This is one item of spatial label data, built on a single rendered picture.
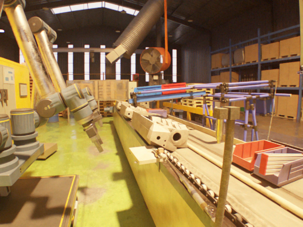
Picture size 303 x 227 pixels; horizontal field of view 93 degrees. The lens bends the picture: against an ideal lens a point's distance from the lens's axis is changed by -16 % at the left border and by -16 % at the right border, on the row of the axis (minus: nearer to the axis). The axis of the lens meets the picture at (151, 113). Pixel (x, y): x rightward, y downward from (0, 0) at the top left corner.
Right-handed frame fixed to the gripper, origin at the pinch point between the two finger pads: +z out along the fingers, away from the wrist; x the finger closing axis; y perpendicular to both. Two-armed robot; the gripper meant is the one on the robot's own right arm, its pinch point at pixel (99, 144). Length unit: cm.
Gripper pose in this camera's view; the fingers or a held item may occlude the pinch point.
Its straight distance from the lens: 108.4
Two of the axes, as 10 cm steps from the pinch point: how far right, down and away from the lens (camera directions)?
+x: 2.8, 1.6, -9.5
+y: -8.8, 4.4, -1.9
